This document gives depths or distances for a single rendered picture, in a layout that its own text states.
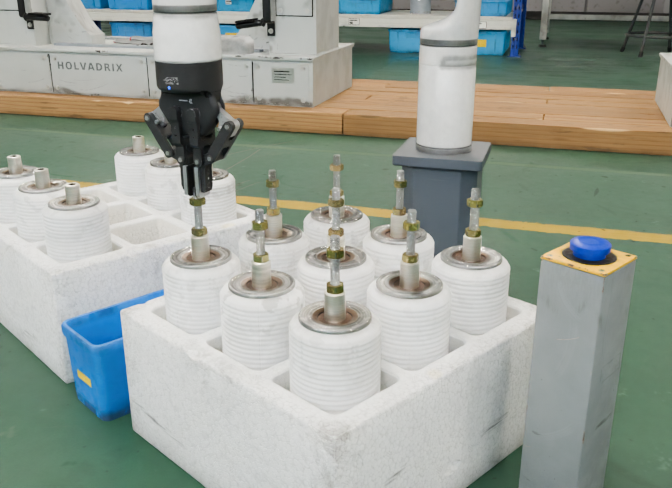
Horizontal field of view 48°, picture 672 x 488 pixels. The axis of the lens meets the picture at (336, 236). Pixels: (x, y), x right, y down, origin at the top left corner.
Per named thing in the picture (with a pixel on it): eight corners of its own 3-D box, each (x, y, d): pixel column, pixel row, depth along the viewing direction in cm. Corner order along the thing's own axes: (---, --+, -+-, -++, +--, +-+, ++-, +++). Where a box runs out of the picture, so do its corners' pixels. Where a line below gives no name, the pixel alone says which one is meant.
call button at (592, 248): (580, 250, 79) (582, 231, 79) (616, 260, 77) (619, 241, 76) (560, 259, 77) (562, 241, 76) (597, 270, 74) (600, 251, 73)
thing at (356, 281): (302, 408, 94) (300, 275, 88) (296, 369, 103) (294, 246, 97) (378, 403, 95) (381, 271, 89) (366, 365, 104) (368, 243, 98)
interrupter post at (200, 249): (204, 255, 95) (202, 230, 94) (214, 260, 93) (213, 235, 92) (187, 259, 94) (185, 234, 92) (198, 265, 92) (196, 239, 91)
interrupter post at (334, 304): (335, 327, 76) (335, 298, 75) (318, 320, 78) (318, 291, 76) (351, 320, 78) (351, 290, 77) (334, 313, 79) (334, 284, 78)
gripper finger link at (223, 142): (225, 119, 84) (199, 154, 87) (236, 131, 84) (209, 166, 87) (239, 115, 86) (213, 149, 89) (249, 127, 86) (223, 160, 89)
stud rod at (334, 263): (333, 308, 76) (333, 238, 74) (328, 304, 77) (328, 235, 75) (341, 306, 77) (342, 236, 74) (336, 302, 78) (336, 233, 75)
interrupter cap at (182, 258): (210, 244, 98) (210, 239, 98) (244, 261, 93) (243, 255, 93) (158, 259, 94) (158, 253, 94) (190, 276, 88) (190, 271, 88)
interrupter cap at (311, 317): (336, 345, 73) (336, 338, 72) (283, 321, 78) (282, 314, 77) (386, 319, 78) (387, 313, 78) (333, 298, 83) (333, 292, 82)
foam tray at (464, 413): (336, 336, 128) (336, 236, 122) (540, 431, 102) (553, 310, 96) (131, 430, 102) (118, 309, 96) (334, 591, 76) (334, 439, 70)
